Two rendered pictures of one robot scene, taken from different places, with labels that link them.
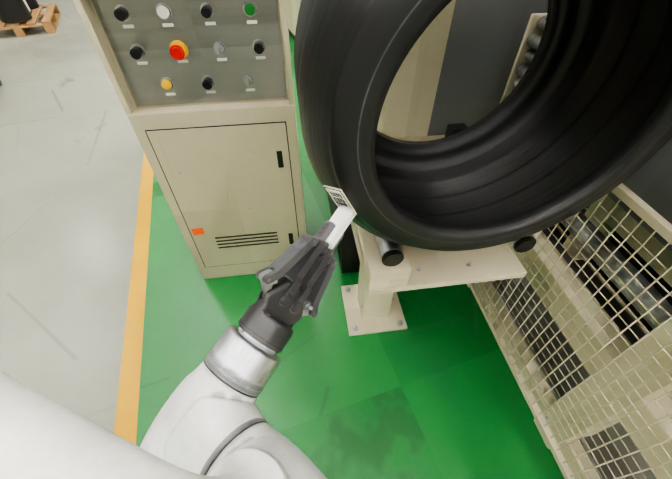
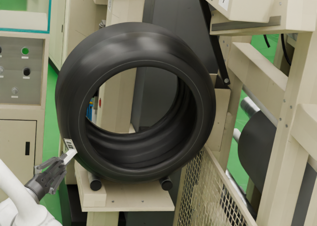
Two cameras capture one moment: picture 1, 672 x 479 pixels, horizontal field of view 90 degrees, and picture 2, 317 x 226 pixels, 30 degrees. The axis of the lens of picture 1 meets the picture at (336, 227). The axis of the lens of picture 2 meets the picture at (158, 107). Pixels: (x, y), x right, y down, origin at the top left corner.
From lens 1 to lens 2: 1.66 m
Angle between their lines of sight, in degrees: 24
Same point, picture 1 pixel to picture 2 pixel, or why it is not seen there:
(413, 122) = (119, 123)
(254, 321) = (31, 183)
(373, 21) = (84, 83)
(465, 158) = (146, 145)
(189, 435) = (7, 211)
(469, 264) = (142, 201)
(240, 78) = (9, 88)
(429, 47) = (125, 85)
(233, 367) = not seen: hidden behind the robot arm
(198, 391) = (9, 201)
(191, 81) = not seen: outside the picture
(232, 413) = not seen: hidden behind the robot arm
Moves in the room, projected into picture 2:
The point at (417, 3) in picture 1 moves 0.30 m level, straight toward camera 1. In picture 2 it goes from (97, 79) to (75, 112)
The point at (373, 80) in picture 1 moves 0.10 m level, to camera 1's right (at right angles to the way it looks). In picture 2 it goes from (84, 99) to (113, 101)
